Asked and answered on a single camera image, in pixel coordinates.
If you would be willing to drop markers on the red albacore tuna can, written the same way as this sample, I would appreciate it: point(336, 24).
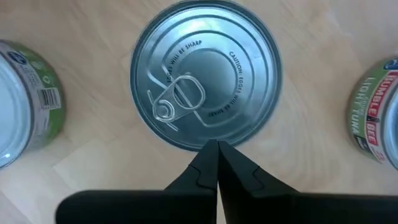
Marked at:
point(217, 46)

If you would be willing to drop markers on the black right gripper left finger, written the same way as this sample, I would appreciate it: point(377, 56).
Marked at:
point(186, 205)

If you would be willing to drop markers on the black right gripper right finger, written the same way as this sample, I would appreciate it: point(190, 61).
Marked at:
point(255, 205)

